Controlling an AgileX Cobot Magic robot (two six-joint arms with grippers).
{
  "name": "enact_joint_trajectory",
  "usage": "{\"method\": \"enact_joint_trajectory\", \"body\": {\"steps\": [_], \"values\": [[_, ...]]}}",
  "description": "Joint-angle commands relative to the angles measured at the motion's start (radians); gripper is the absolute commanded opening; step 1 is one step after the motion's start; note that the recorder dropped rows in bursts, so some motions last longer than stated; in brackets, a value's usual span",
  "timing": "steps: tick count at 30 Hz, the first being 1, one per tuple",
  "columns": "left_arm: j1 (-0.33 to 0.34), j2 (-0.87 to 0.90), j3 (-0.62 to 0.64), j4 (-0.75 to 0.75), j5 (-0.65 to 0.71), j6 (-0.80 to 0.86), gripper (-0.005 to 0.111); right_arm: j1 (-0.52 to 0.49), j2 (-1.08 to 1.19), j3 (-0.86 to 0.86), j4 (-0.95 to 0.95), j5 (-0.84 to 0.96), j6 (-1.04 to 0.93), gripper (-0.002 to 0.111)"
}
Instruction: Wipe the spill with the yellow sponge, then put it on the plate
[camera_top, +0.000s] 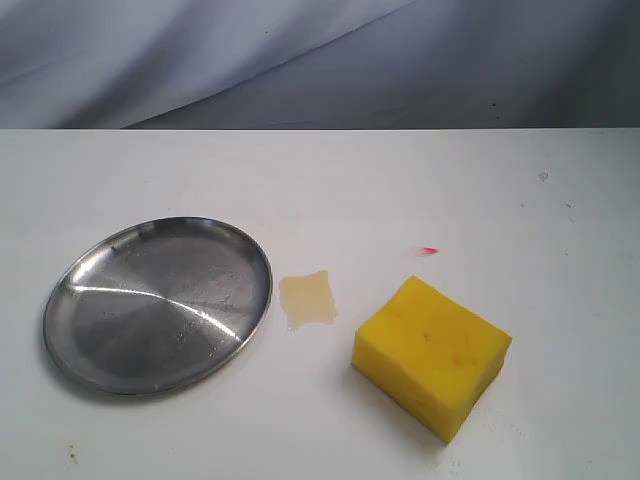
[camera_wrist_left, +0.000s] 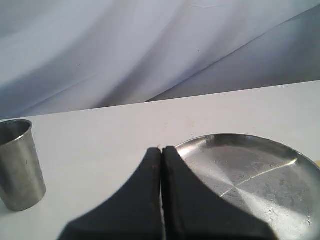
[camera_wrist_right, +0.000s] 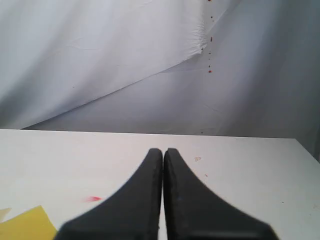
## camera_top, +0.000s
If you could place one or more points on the yellow sponge block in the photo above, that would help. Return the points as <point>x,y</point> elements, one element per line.
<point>431,355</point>

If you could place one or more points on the yellowish liquid spill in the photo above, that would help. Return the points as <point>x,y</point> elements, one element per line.
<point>307,300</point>

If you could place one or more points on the round stainless steel plate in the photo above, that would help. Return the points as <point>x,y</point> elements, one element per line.
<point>158,306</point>

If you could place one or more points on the grey fabric backdrop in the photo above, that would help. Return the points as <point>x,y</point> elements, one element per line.
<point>319,64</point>

